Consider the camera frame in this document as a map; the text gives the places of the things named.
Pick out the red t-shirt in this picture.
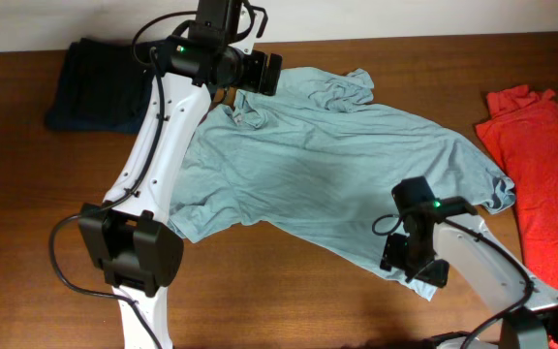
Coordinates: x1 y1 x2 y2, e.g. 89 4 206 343
476 85 558 290

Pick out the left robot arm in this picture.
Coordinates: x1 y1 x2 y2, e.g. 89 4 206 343
77 1 282 348

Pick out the right black cable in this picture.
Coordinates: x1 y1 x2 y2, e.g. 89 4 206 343
371 212 537 349

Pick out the left black cable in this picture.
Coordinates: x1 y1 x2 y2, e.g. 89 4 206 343
47 0 261 349

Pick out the folded dark navy garment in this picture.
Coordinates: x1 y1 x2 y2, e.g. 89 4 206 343
45 38 154 134

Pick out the black cable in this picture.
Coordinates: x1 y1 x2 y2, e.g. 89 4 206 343
371 212 537 349
47 0 261 349

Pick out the light blue t-shirt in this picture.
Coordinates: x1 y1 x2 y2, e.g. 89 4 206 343
168 68 515 283

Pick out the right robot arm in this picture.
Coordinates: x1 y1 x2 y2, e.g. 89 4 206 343
380 176 558 349

